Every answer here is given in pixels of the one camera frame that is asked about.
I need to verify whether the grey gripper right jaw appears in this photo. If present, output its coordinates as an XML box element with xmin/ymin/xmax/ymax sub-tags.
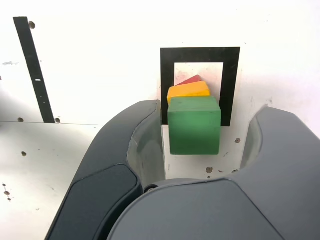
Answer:
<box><xmin>106</xmin><ymin>106</ymin><xmax>320</xmax><ymax>240</ymax></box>

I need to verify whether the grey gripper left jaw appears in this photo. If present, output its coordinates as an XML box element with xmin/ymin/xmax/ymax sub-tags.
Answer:
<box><xmin>44</xmin><ymin>99</ymin><xmax>167</xmax><ymax>240</ymax></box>

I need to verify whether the green cube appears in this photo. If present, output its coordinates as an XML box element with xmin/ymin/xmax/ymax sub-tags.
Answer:
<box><xmin>167</xmin><ymin>96</ymin><xmax>222</xmax><ymax>156</ymax></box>

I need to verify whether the yellow cube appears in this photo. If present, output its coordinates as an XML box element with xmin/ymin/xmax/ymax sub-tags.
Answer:
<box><xmin>166</xmin><ymin>80</ymin><xmax>211</xmax><ymax>105</ymax></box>

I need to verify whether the red cube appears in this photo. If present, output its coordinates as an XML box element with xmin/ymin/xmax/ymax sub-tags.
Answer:
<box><xmin>174</xmin><ymin>74</ymin><xmax>203</xmax><ymax>87</ymax></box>

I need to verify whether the black tape square outline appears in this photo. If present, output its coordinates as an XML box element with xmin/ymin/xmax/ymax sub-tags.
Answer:
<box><xmin>160</xmin><ymin>46</ymin><xmax>241</xmax><ymax>127</ymax></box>

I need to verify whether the black tape strip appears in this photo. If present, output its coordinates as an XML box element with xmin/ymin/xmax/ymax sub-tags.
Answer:
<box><xmin>12</xmin><ymin>16</ymin><xmax>56</xmax><ymax>124</ymax></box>

